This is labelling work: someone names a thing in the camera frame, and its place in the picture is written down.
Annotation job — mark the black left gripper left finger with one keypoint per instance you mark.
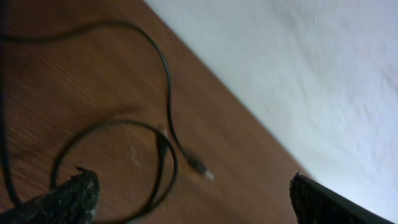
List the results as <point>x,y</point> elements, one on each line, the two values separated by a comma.
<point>72,202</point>

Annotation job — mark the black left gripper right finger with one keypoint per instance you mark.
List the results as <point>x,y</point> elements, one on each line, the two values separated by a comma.
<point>313,203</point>

